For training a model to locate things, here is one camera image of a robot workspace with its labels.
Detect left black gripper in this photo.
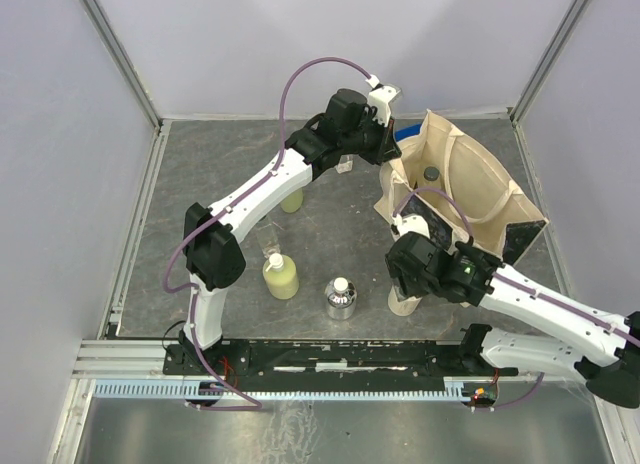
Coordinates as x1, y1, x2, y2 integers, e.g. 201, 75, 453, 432
340, 110, 401, 166

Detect beige jar wide lid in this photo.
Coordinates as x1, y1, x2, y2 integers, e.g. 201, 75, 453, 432
387, 286, 422, 317

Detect clear square bottle back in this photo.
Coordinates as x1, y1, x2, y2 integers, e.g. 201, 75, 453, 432
335, 154, 354, 174

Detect silver round bottle white cap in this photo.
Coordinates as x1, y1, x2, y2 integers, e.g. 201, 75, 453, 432
325, 277, 357, 321

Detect beige canvas tote bag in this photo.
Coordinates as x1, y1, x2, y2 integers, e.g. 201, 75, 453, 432
374, 111, 548, 265

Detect green bottle beige flip cap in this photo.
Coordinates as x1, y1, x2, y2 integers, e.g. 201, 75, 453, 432
280, 188, 304, 214

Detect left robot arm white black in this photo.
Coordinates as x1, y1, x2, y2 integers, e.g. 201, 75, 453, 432
180, 85, 400, 374

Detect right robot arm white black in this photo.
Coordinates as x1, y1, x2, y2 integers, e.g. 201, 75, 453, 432
385, 231, 639, 409

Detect blue cloth behind bag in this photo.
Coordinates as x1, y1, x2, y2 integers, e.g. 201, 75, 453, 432
395, 124, 421, 141

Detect small circuit board red led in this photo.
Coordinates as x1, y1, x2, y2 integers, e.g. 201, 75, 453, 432
470, 386, 498, 407

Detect yellow green pump bottle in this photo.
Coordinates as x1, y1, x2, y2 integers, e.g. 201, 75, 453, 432
262, 253, 299, 300

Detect clear square bottle dark cap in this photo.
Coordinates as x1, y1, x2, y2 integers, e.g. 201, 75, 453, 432
254, 219, 281, 259

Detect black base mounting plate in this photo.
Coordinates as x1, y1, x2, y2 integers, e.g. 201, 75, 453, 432
162, 336, 519, 391

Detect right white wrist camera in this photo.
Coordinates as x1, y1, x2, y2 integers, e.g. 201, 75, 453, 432
391, 214, 430, 241

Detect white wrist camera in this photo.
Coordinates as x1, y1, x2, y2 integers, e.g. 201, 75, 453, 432
391, 214, 430, 241
365, 75, 401, 127

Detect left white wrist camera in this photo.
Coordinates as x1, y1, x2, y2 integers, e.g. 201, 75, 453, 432
365, 75, 401, 127

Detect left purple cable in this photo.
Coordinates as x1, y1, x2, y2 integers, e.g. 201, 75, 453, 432
162, 56, 264, 411

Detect right aluminium frame post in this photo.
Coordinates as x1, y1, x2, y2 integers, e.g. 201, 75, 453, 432
509, 0, 591, 126

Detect aluminium frame post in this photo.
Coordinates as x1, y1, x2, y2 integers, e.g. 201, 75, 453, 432
509, 0, 591, 126
79, 0, 163, 129

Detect light blue cable duct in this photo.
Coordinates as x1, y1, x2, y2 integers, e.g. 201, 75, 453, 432
93, 373, 484, 402

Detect left aluminium frame post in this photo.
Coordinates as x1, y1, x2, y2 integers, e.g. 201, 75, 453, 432
79, 0, 163, 129

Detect aluminium front rail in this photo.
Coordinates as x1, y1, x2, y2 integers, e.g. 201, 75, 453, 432
69, 338, 624, 381

